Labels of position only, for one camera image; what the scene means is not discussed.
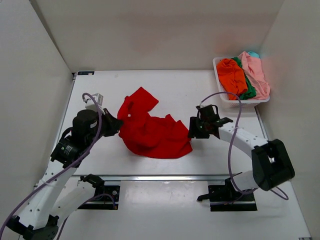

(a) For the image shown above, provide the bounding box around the red t-shirt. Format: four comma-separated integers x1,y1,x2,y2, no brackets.
117,87,193,159

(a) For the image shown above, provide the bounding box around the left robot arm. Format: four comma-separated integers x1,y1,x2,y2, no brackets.
2,108,123,240

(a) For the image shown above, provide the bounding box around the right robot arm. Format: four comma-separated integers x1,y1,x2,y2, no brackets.
188,105,296,202

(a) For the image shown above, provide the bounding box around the orange t-shirt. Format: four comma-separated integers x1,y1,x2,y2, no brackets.
216,58,247,97

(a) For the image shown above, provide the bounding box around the white plastic basket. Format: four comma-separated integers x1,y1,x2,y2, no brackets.
212,56,271,109

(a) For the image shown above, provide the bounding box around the green t-shirt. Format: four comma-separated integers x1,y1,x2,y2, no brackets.
232,57,257,100

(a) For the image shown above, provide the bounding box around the pink t-shirt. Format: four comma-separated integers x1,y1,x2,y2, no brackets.
238,51,271,101

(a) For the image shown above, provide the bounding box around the light blue t-shirt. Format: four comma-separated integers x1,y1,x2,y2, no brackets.
247,51,260,58

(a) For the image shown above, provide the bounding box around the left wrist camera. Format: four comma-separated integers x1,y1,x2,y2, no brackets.
82,93,104,112

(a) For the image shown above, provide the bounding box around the aluminium table rail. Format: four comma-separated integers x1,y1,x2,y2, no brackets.
72,174,283,182

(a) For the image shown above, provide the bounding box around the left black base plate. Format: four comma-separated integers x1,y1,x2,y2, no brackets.
78,185,121,211

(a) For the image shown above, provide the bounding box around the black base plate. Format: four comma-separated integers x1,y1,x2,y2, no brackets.
209,192,258,212
78,185,121,211

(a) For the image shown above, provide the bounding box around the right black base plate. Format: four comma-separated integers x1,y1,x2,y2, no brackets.
209,192,258,212

